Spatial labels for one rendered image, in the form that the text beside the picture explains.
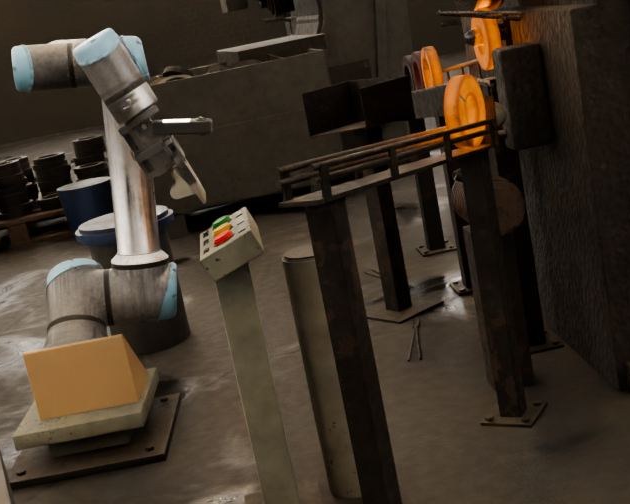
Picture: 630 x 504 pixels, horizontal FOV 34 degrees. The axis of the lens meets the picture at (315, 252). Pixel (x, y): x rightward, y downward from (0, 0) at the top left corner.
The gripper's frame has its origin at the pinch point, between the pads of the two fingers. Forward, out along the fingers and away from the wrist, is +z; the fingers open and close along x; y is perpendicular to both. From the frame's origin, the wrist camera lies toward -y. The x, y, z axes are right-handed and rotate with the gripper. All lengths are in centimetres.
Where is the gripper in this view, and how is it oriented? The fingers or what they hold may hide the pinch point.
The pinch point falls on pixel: (204, 195)
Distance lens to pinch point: 207.4
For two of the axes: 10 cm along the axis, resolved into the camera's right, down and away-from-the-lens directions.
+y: -8.5, 5.2, 0.2
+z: 5.1, 8.3, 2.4
